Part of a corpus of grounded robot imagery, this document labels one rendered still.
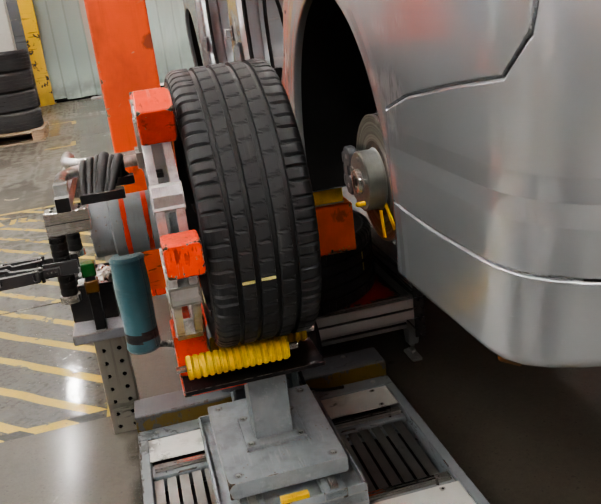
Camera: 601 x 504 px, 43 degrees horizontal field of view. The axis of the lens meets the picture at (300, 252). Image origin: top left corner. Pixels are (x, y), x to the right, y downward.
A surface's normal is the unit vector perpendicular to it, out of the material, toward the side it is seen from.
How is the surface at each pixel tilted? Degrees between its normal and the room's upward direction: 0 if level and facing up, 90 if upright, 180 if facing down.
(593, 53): 90
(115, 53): 90
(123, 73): 90
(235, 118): 45
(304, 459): 0
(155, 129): 125
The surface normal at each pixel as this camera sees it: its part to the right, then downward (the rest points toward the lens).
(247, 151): 0.14, -0.26
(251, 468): -0.12, -0.94
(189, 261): 0.24, 0.29
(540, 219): -0.76, 0.37
